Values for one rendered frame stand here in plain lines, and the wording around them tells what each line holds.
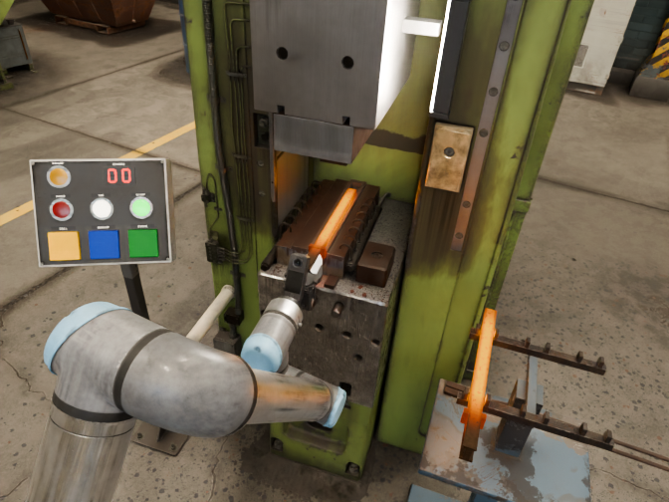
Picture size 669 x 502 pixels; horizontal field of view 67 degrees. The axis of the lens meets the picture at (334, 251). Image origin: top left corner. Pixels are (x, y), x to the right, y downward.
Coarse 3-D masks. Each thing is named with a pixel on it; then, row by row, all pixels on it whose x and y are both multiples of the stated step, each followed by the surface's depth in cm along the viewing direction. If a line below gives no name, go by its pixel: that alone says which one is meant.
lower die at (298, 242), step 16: (320, 192) 168; (336, 192) 166; (368, 192) 167; (304, 208) 159; (320, 208) 158; (352, 208) 158; (368, 208) 159; (304, 224) 152; (320, 224) 150; (352, 224) 151; (288, 240) 145; (304, 240) 144; (336, 240) 144; (352, 240) 145; (288, 256) 144; (336, 256) 138; (336, 272) 142
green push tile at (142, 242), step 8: (128, 232) 134; (136, 232) 135; (144, 232) 135; (152, 232) 135; (128, 240) 135; (136, 240) 135; (144, 240) 135; (152, 240) 135; (136, 248) 135; (144, 248) 135; (152, 248) 136; (136, 256) 135; (144, 256) 136; (152, 256) 136
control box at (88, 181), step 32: (32, 160) 130; (64, 160) 131; (96, 160) 132; (128, 160) 133; (160, 160) 134; (32, 192) 131; (64, 192) 132; (96, 192) 133; (128, 192) 134; (160, 192) 135; (64, 224) 133; (96, 224) 134; (128, 224) 135; (160, 224) 136; (128, 256) 136; (160, 256) 137
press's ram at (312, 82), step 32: (256, 0) 106; (288, 0) 104; (320, 0) 103; (352, 0) 101; (384, 0) 99; (416, 0) 129; (256, 32) 110; (288, 32) 108; (320, 32) 106; (352, 32) 104; (384, 32) 102; (416, 32) 118; (256, 64) 114; (288, 64) 112; (320, 64) 110; (352, 64) 108; (384, 64) 108; (256, 96) 119; (288, 96) 116; (320, 96) 114; (352, 96) 112; (384, 96) 116
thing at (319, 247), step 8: (352, 192) 162; (344, 200) 158; (336, 208) 154; (344, 208) 155; (336, 216) 151; (328, 224) 147; (336, 224) 148; (328, 232) 144; (320, 240) 141; (328, 240) 142; (312, 248) 137; (320, 248) 137; (312, 256) 134; (312, 264) 131
